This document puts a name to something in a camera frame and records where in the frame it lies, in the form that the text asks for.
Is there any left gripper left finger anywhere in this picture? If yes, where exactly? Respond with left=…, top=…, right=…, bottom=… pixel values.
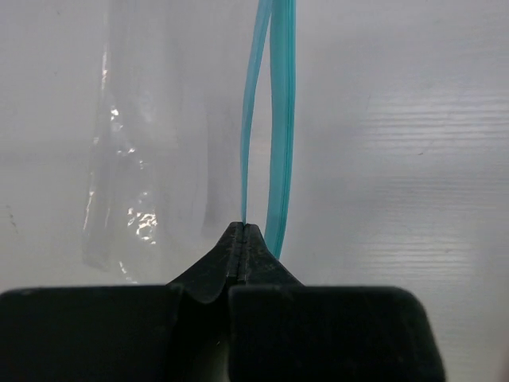
left=168, top=222, right=243, bottom=304

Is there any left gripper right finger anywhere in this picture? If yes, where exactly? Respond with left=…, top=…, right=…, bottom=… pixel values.
left=237, top=223, right=302, bottom=286

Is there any clear zip top bag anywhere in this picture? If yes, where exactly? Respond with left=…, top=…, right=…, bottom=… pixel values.
left=83, top=1, right=296, bottom=283

